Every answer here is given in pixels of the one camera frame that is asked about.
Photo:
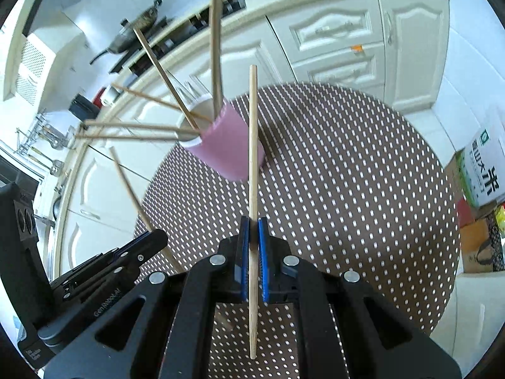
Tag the cream cabinet drawer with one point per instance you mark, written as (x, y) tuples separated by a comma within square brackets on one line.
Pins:
[(327, 29)]

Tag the metal wall utensil rack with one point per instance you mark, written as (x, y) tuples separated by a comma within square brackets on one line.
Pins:
[(43, 132)]

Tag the cream kitchen base cabinets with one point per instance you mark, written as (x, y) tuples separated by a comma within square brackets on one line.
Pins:
[(410, 47)]

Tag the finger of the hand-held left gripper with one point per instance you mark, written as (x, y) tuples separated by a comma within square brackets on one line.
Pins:
[(134, 241), (146, 250)]

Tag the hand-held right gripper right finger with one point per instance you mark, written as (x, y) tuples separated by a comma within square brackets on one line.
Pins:
[(263, 260)]

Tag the brown polka dot tablecloth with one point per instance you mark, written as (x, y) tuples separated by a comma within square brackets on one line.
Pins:
[(355, 185)]

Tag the cream drawer with orange sticker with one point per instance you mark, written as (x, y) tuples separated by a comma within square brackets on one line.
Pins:
[(339, 69)]

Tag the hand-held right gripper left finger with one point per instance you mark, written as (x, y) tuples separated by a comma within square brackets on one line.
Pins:
[(244, 260)]

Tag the black glass gas stove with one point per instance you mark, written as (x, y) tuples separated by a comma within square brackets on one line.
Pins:
[(165, 47)]

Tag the small cream lattice wall cabinet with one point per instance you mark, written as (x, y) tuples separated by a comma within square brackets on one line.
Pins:
[(29, 71)]

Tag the single wooden chopstick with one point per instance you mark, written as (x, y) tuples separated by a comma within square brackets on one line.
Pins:
[(216, 55), (126, 136), (254, 166), (158, 102), (130, 193), (161, 71), (130, 125)]

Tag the pink cylindrical chopstick holder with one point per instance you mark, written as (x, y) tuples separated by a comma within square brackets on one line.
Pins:
[(225, 146)]

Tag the white green rice bag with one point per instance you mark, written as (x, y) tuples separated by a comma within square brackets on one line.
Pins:
[(485, 173)]

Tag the red container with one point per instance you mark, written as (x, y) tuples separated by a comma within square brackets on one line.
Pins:
[(98, 96)]

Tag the white mug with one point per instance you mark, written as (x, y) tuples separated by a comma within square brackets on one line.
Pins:
[(110, 94)]

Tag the dark blue knife block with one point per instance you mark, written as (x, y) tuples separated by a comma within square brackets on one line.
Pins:
[(83, 106)]

